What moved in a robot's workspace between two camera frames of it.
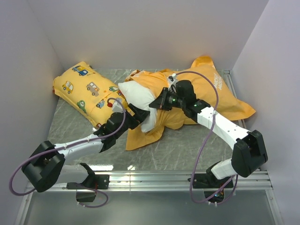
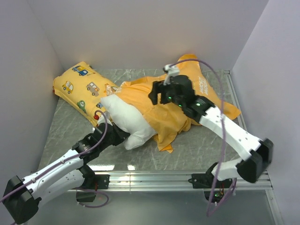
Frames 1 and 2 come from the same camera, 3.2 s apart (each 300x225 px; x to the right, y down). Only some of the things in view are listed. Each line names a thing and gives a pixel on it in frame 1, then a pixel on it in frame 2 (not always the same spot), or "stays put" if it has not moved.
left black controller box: (86, 196) stays put
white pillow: (138, 95) to (128, 119)
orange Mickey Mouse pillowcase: (211, 87) to (165, 122)
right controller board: (218, 198) stays put
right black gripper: (160, 102) stays put
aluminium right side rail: (228, 74) stays put
